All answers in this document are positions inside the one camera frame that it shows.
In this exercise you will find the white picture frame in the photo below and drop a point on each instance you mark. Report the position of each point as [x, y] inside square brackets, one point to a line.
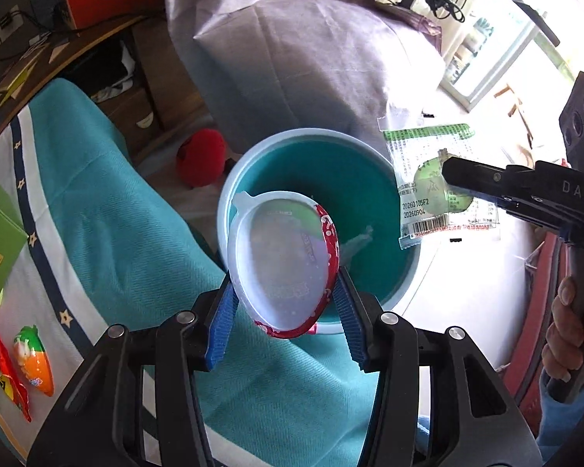
[467, 92]

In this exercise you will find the small beige paper triangle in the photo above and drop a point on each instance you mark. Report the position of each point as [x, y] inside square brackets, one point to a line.
[58, 52]

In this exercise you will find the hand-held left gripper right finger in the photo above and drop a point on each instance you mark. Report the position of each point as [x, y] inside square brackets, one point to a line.
[348, 321]

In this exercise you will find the large grey woven bag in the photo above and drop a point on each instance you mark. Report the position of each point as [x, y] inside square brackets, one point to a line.
[297, 58]

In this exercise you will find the teal striped star blanket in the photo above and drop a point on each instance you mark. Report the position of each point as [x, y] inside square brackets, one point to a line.
[126, 214]

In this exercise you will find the person's right hand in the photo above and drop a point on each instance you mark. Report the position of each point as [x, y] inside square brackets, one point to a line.
[562, 331]

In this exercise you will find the orange carrot shaped toy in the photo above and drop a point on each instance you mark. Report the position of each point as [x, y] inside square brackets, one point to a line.
[34, 365]

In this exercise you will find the black and white cloth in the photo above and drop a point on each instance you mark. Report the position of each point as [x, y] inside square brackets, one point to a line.
[114, 90]

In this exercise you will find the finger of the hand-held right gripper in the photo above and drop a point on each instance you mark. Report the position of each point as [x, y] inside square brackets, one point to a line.
[530, 206]
[482, 175]

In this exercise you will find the red fabric item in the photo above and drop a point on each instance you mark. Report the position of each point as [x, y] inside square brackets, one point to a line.
[530, 301]

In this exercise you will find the yellow paper sheet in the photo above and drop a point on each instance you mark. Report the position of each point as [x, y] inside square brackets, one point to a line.
[14, 82]

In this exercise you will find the green printed clear packet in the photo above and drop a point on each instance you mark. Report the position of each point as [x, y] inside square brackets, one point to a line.
[418, 194]

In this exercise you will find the brown wooden desk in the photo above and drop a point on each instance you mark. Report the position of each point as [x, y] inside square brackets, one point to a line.
[78, 41]

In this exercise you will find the green cardboard box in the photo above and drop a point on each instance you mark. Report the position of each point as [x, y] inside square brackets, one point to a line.
[0, 233]

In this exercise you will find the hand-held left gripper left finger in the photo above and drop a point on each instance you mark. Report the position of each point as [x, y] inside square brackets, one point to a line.
[221, 326]

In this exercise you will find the red plush ball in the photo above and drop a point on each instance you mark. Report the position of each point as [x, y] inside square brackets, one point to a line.
[202, 155]

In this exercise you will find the white round red-rimmed lid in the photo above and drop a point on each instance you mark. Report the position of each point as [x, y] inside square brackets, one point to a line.
[277, 262]

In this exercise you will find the blue plastic trash bin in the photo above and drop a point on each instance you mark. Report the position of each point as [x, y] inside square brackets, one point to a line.
[331, 175]

